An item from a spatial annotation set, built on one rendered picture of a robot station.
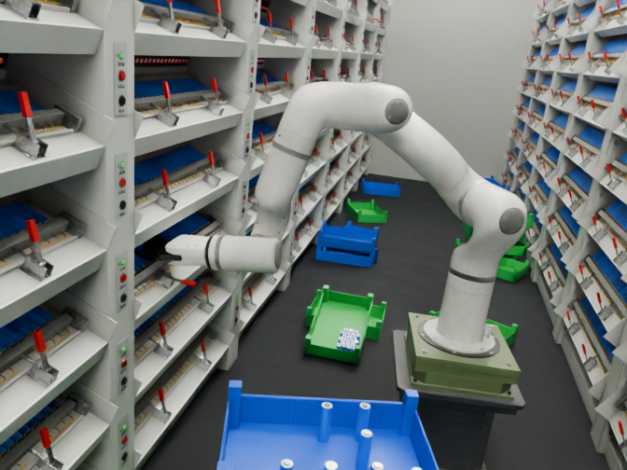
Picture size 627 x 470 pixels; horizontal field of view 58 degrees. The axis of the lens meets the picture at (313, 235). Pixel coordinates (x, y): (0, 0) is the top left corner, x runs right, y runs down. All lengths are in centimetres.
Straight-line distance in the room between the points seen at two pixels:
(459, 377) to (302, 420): 63
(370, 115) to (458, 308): 57
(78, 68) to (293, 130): 44
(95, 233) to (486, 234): 86
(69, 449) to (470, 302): 96
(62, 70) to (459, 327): 108
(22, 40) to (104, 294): 49
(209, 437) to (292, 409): 78
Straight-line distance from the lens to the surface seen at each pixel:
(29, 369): 108
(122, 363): 125
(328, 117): 123
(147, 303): 132
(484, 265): 146
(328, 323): 221
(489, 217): 137
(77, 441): 124
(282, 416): 95
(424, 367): 147
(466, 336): 153
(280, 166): 123
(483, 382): 151
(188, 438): 170
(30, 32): 90
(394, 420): 98
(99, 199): 108
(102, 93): 104
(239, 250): 129
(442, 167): 134
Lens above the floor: 107
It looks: 18 degrees down
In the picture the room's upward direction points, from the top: 6 degrees clockwise
